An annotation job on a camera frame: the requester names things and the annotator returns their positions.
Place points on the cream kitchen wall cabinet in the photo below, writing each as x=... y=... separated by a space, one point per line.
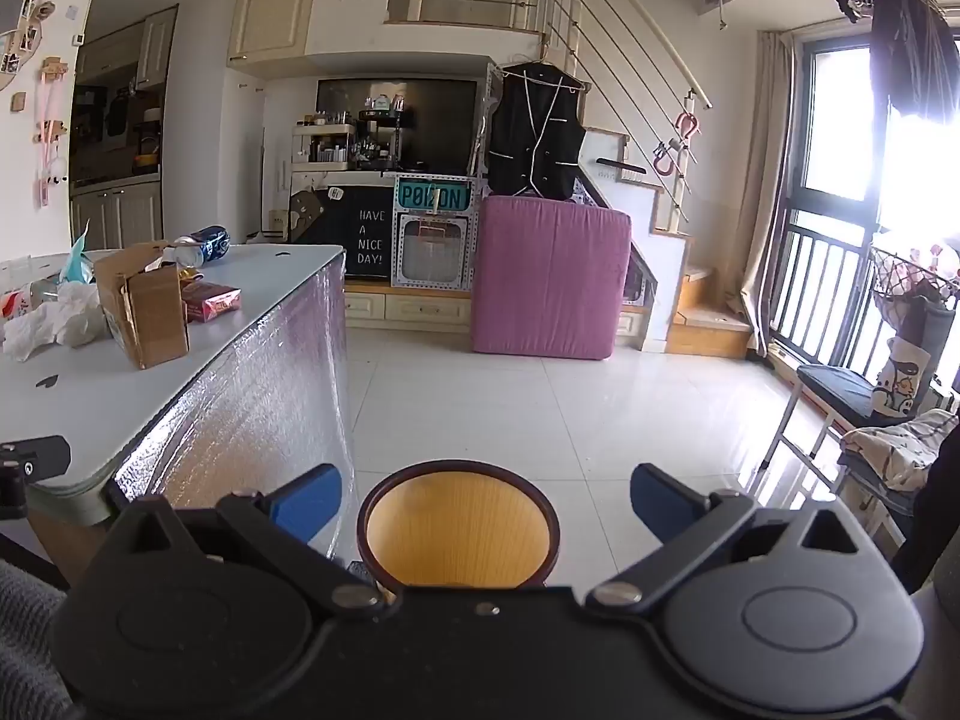
x=156 y=49

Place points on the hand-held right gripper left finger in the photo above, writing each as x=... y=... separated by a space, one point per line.
x=307 y=501

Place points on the beige curtain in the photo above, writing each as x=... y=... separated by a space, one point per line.
x=765 y=202

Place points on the white shelf rack with bottles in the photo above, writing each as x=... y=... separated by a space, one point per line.
x=322 y=150

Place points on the white tissue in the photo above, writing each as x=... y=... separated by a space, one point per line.
x=60 y=319

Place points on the blue drink can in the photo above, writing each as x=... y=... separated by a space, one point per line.
x=210 y=242

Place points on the white stair railing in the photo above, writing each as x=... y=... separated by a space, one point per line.
x=675 y=50

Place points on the red snack packet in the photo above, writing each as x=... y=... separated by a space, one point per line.
x=214 y=302

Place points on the yellow trash bin dark rim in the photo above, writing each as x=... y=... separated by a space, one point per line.
x=457 y=532

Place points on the orange kettle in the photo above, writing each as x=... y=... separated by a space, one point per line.
x=147 y=154

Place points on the cream low drawer cabinet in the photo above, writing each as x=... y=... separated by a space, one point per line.
x=405 y=307

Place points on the round wall photo display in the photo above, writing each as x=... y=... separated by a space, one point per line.
x=26 y=30

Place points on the black window guard rail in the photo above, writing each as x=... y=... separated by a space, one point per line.
x=817 y=292

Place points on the white frame chair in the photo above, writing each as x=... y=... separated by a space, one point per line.
x=862 y=476
x=840 y=390

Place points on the black letter board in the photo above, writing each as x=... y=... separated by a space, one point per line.
x=360 y=240

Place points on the pink hook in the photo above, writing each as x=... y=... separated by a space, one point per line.
x=688 y=124
x=661 y=159

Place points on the hanging dark garment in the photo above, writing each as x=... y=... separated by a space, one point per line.
x=907 y=52

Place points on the wooden staircase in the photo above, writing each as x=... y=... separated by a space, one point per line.
x=705 y=330

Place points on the teal plastic packet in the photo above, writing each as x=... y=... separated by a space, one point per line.
x=75 y=259

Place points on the pink mattress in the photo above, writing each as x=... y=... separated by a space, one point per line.
x=547 y=277

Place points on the brown cardboard box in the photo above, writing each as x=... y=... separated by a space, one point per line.
x=150 y=322

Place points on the black tiered rack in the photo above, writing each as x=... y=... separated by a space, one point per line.
x=382 y=139

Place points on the pink wall hanger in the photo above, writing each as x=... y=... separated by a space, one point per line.
x=46 y=127

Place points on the cream kitchen base cabinet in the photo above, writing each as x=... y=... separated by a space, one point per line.
x=120 y=214

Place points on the cartoon print tote bag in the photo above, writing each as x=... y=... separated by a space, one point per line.
x=904 y=382

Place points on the teal sign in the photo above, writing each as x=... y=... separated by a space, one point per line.
x=412 y=196

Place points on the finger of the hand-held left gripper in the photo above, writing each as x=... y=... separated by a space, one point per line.
x=37 y=456

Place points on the silver foil sheet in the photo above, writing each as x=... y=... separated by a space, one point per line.
x=247 y=405

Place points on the black vest white trim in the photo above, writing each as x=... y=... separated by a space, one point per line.
x=536 y=142

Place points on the person's grey knit clothing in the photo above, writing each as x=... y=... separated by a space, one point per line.
x=26 y=637

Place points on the metal frame cage cabinet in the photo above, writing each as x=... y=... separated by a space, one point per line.
x=435 y=247

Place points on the cream wall cupboard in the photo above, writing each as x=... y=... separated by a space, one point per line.
x=274 y=15

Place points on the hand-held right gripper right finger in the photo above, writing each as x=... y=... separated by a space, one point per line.
x=660 y=499

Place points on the clear plastic bottle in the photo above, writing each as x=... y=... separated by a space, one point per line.
x=13 y=301

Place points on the patterned blanket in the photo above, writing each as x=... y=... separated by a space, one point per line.
x=900 y=450

